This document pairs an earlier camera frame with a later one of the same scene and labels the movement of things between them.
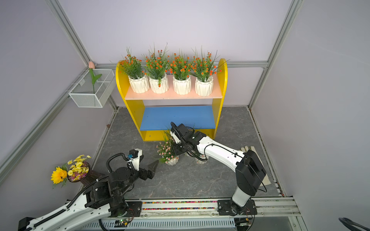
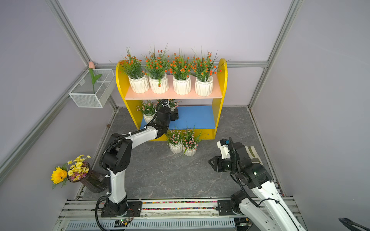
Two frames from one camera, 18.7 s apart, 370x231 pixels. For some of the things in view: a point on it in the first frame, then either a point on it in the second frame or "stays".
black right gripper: [176, 151] → [217, 166]
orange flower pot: [157, 64] stays
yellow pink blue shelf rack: [154, 113] stays
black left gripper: [151, 171] → [174, 115]
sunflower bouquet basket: [78, 170] stays
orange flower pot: [181, 68] stays
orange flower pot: [139, 83] stays
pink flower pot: [165, 151] → [148, 108]
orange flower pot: [203, 68] stays
